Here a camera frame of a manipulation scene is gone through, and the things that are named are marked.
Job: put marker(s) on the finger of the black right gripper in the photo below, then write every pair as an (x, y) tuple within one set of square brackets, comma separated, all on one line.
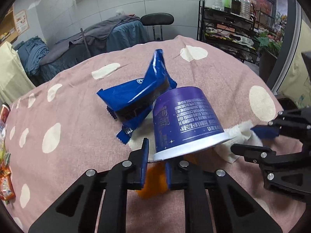
[(289, 123), (255, 154)]

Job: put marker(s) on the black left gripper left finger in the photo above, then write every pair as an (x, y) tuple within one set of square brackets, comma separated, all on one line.
[(97, 202)]

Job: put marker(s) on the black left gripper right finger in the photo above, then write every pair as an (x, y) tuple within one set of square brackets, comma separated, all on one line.
[(215, 202)]

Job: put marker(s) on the white tissue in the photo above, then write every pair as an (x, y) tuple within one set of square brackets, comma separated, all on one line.
[(241, 134)]

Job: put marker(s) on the purple yogurt cup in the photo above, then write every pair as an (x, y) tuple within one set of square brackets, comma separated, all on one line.
[(184, 123)]

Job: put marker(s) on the blue snack wrapper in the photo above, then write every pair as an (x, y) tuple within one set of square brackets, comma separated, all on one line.
[(131, 102)]

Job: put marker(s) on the black trash bin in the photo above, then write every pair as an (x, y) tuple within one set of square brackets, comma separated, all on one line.
[(286, 102)]

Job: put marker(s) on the red snack packets pile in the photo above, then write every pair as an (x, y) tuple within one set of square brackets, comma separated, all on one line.
[(7, 191)]

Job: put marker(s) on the potted green plant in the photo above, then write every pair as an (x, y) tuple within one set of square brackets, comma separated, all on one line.
[(269, 49)]

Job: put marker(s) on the black rolling cart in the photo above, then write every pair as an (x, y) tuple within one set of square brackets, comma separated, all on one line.
[(228, 32)]

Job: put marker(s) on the red bottle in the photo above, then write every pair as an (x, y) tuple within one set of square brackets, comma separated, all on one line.
[(5, 110)]

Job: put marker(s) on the clear plastic bottle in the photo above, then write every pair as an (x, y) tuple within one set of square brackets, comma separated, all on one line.
[(245, 8)]

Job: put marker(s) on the dark brown bottle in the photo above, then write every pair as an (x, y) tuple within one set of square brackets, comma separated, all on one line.
[(236, 7)]

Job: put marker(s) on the white bottle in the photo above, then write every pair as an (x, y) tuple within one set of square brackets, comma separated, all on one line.
[(218, 5)]

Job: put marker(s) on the cream fabric cover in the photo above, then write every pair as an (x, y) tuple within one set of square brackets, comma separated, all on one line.
[(13, 79)]

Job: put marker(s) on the blue bundled bedding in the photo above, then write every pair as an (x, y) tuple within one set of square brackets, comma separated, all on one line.
[(30, 53)]

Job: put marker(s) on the black chair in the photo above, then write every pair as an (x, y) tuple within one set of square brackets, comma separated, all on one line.
[(157, 19)]

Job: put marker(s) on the blue covered massage bed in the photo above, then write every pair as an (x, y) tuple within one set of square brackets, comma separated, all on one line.
[(72, 51)]

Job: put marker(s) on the grey blanket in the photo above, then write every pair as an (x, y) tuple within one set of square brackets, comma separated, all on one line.
[(99, 31)]

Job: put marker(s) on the wooden bookshelf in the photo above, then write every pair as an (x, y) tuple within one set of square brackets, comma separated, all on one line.
[(8, 28)]

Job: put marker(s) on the wall poster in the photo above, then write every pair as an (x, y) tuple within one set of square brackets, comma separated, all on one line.
[(21, 21)]

